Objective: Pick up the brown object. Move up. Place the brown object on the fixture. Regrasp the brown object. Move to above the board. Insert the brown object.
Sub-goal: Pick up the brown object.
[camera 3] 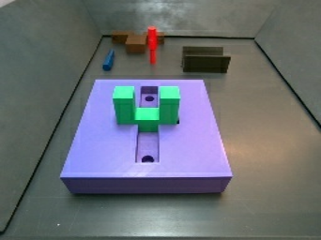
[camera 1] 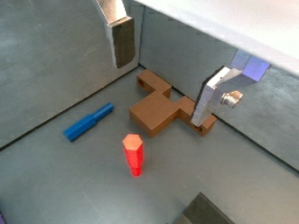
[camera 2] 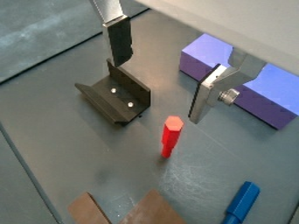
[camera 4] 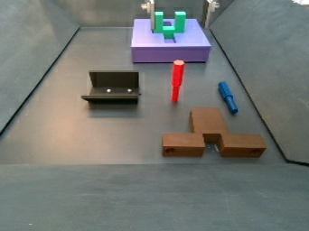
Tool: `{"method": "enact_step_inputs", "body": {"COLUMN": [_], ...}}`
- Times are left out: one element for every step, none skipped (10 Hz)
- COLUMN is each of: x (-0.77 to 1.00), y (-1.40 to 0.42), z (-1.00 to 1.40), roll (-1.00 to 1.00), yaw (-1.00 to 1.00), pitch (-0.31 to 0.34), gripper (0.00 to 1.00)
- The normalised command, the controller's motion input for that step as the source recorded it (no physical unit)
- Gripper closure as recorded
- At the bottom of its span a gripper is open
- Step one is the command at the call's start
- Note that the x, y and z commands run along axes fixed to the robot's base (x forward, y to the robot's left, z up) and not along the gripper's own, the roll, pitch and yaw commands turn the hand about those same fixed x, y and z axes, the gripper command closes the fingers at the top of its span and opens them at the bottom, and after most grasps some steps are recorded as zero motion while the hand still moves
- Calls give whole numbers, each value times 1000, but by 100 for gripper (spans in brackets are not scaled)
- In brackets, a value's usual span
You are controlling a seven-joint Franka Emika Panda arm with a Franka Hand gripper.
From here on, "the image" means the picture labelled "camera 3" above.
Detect brown T-shaped block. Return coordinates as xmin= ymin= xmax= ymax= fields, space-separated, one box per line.
xmin=112 ymin=30 xmax=150 ymax=53

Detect black angle fixture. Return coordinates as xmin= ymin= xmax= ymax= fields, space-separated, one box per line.
xmin=183 ymin=46 xmax=232 ymax=73

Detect green U-shaped block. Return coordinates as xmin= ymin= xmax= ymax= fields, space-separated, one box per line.
xmin=113 ymin=86 xmax=181 ymax=132

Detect purple base block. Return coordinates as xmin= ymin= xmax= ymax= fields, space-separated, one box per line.
xmin=61 ymin=80 xmax=232 ymax=194

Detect blue peg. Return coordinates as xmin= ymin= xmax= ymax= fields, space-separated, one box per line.
xmin=104 ymin=50 xmax=114 ymax=71

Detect red peg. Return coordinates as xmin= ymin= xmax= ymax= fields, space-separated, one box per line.
xmin=149 ymin=26 xmax=157 ymax=65

